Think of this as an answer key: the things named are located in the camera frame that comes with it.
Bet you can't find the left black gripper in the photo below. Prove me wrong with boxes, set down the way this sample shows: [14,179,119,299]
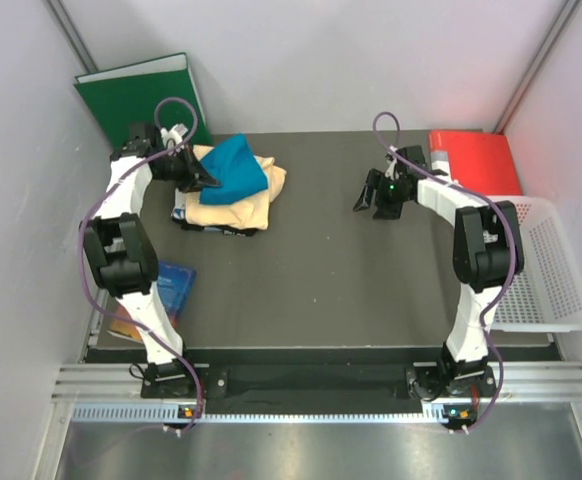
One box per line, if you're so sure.
[153,144,220,194]

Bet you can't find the red folder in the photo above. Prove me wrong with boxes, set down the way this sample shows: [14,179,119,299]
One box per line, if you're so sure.
[429,130,522,196]

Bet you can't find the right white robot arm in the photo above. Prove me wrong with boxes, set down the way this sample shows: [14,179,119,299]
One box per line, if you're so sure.
[353,146,525,402]

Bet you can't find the folded black t shirt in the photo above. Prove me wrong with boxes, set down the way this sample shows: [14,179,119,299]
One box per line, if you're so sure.
[171,191,269,238]

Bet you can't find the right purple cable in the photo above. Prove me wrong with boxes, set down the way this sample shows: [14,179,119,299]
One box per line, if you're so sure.
[373,111,520,434]

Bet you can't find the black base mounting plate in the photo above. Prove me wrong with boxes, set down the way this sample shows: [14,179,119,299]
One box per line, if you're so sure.
[140,362,502,401]

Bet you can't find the white slotted cable duct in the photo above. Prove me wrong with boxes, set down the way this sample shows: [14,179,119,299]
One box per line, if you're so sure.
[70,402,477,424]

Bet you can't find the colourful book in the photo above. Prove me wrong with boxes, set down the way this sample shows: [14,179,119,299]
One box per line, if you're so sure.
[107,261,196,344]

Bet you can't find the aluminium rail frame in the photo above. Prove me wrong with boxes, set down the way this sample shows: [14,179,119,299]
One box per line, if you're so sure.
[52,361,582,403]

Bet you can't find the cream t shirt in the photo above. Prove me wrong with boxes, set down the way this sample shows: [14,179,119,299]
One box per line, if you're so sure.
[172,156,287,230]

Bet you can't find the purple cable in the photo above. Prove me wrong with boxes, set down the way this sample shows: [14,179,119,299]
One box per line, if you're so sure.
[373,111,520,434]
[78,97,206,436]

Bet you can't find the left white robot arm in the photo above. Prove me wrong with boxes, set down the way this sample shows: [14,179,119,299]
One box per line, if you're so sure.
[80,124,219,398]

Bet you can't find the green ring binder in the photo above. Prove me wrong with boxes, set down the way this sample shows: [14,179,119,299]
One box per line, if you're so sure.
[74,52,213,148]

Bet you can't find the blue t shirt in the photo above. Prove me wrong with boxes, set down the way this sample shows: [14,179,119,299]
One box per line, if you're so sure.
[199,134,268,206]

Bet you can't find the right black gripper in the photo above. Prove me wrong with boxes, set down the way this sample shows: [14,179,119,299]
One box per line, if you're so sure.
[353,170,409,221]

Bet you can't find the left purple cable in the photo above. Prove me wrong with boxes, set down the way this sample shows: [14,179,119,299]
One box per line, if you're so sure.
[78,97,206,436]

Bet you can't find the white plastic basket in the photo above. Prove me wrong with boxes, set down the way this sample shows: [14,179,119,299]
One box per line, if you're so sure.
[493,196,582,334]

